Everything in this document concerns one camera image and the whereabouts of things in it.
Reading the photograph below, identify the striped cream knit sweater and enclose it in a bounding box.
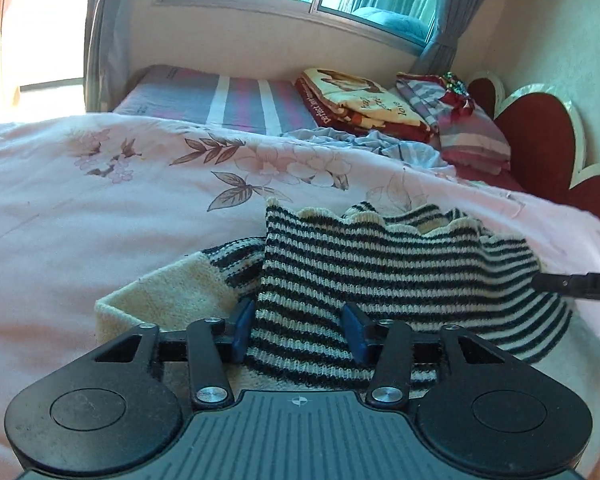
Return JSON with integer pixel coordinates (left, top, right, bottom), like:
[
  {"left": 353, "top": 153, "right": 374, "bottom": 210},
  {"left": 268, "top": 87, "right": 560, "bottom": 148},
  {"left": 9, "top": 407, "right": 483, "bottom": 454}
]
[{"left": 95, "top": 202, "right": 572, "bottom": 390}]

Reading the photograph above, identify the red white heart headboard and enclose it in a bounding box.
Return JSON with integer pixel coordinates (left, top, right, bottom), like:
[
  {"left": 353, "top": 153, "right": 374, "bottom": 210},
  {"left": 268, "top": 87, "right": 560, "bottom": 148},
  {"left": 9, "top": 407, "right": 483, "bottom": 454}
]
[{"left": 467, "top": 72, "right": 600, "bottom": 219}]

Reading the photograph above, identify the crumpled light blue cloth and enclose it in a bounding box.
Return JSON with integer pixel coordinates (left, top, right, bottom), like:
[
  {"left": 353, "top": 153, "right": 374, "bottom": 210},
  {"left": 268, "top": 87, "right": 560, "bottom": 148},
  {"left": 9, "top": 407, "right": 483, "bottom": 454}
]
[{"left": 282, "top": 127, "right": 457, "bottom": 177}]

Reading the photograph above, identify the striped pink grey pillow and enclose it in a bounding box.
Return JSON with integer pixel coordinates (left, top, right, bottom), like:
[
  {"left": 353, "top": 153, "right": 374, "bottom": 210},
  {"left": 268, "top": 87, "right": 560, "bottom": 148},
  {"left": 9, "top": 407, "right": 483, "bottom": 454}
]
[{"left": 396, "top": 73, "right": 512, "bottom": 176}]

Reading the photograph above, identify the pink floral bedsheet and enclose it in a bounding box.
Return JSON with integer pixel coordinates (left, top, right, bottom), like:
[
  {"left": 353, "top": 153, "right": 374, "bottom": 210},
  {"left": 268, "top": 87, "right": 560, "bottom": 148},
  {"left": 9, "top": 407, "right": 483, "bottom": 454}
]
[{"left": 0, "top": 114, "right": 600, "bottom": 479}]

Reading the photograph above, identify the red ribbon bow decoration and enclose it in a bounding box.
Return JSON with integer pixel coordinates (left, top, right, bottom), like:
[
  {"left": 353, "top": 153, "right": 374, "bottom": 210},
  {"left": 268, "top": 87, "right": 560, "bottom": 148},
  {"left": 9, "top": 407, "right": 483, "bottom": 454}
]
[{"left": 432, "top": 72, "right": 475, "bottom": 115}]

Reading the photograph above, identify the striped grey pink mattress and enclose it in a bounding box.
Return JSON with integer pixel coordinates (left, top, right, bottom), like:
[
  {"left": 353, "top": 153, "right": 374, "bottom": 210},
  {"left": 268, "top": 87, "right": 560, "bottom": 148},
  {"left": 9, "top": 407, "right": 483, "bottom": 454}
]
[{"left": 114, "top": 65, "right": 316, "bottom": 136}]

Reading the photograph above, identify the yellow red folded blanket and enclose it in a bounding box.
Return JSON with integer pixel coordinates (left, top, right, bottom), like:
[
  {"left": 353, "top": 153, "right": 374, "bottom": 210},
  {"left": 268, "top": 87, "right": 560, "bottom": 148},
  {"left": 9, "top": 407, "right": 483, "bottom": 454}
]
[{"left": 294, "top": 68, "right": 432, "bottom": 144}]

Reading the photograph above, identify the left grey curtain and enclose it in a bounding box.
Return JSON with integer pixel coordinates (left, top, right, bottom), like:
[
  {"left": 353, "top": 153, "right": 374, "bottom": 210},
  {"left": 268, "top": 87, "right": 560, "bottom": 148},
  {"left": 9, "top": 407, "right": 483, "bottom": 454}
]
[{"left": 83, "top": 0, "right": 131, "bottom": 112}]

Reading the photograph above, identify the grey curtain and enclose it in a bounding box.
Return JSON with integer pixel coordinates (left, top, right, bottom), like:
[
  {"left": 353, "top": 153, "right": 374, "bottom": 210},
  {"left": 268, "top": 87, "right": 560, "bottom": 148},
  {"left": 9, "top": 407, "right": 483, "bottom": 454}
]
[
  {"left": 412, "top": 0, "right": 484, "bottom": 75},
  {"left": 83, "top": 0, "right": 131, "bottom": 112}
]

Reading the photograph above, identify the right grey curtain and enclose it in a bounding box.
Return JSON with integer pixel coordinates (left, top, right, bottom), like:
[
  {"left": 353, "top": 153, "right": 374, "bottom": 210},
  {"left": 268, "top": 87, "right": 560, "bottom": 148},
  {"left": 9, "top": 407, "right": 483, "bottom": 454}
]
[{"left": 412, "top": 0, "right": 484, "bottom": 75}]

